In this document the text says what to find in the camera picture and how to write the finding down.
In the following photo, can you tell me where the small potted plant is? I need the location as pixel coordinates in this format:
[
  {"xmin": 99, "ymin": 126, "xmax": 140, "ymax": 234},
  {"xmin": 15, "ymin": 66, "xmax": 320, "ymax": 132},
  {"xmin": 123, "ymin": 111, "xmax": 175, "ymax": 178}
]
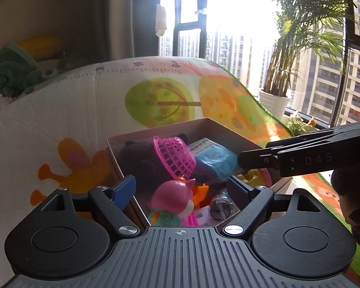
[{"xmin": 282, "ymin": 111, "xmax": 318, "ymax": 136}]

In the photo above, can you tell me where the pink cardboard box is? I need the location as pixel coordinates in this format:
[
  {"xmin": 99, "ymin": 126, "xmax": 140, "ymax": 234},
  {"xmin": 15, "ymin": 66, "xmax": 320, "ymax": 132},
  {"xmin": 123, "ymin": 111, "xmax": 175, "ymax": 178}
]
[{"xmin": 105, "ymin": 117, "xmax": 293, "ymax": 232}]

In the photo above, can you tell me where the black plush toy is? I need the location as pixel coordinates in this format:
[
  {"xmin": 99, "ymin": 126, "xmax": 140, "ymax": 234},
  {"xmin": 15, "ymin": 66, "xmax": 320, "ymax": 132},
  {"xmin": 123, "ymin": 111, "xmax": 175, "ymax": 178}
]
[{"xmin": 116, "ymin": 133, "xmax": 196, "ymax": 194}]

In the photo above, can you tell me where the gloved hand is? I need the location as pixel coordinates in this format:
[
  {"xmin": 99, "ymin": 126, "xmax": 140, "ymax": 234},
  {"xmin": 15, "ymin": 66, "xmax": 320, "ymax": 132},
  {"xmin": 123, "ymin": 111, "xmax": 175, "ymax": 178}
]
[{"xmin": 331, "ymin": 167, "xmax": 360, "ymax": 245}]

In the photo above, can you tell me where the yellow pillow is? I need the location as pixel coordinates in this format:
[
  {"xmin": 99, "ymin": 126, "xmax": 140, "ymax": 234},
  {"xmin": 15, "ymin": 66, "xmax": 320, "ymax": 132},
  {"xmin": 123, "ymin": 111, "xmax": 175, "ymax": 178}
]
[{"xmin": 16, "ymin": 35, "xmax": 66, "ymax": 62}]

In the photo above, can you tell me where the hanging cloth at window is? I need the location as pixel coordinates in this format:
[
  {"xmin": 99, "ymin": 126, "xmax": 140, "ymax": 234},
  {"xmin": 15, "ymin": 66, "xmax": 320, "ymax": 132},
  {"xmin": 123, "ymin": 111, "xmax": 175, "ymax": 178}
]
[{"xmin": 155, "ymin": 4, "xmax": 167, "ymax": 37}]

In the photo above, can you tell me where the white usb adapter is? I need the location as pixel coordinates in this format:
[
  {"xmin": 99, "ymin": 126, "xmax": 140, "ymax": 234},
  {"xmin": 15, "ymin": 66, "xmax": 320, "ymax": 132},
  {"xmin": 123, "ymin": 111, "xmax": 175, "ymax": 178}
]
[{"xmin": 194, "ymin": 206, "xmax": 221, "ymax": 226}]

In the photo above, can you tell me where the black toy handle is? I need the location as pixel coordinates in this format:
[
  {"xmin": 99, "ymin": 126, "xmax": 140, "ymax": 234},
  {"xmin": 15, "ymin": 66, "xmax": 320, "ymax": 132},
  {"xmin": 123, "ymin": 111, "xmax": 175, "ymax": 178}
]
[{"xmin": 209, "ymin": 192, "xmax": 237, "ymax": 222}]

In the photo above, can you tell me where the pink teal toy bird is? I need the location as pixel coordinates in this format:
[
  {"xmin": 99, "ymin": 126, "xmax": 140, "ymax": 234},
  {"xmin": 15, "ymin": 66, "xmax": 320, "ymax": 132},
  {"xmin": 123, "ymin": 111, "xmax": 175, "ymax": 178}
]
[{"xmin": 148, "ymin": 178, "xmax": 199, "ymax": 227}]

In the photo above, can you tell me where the green blanket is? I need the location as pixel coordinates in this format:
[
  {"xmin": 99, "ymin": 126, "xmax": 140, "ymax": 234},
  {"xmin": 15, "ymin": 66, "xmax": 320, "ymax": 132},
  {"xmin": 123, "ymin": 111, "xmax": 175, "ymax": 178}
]
[{"xmin": 0, "ymin": 43, "xmax": 43, "ymax": 97}]

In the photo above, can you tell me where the white plant pot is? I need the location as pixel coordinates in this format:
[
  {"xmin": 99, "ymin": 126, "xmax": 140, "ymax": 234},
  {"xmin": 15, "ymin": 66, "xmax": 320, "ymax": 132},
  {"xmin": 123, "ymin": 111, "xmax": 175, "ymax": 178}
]
[{"xmin": 259, "ymin": 90, "xmax": 289, "ymax": 121}]

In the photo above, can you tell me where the blue wet cotton pack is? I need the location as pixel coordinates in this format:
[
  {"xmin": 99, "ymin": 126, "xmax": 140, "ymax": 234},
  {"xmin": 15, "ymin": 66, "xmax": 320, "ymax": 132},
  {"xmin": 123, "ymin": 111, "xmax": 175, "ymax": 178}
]
[{"xmin": 188, "ymin": 138, "xmax": 240, "ymax": 185}]

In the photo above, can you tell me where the pink toy net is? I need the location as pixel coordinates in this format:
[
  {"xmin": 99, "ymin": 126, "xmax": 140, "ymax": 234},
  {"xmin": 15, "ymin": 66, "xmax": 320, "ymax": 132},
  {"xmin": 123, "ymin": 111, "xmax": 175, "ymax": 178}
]
[{"xmin": 150, "ymin": 136, "xmax": 198, "ymax": 227}]

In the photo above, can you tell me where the potted palm plant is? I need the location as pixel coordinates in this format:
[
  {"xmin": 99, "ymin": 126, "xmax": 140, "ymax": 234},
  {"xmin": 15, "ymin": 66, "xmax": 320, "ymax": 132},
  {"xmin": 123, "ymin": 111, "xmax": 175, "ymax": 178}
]
[{"xmin": 262, "ymin": 0, "xmax": 358, "ymax": 98}]

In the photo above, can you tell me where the colourful cartoon play mat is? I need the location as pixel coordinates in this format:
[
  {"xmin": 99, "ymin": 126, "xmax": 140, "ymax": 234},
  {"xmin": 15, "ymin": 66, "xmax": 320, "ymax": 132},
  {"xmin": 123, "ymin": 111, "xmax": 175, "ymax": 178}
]
[{"xmin": 0, "ymin": 57, "xmax": 360, "ymax": 287}]

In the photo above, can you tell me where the orange plastic ball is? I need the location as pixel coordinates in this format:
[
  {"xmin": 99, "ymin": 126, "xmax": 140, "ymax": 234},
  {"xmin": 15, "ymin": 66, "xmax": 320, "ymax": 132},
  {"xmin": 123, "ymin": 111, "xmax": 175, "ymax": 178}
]
[{"xmin": 192, "ymin": 184, "xmax": 209, "ymax": 208}]

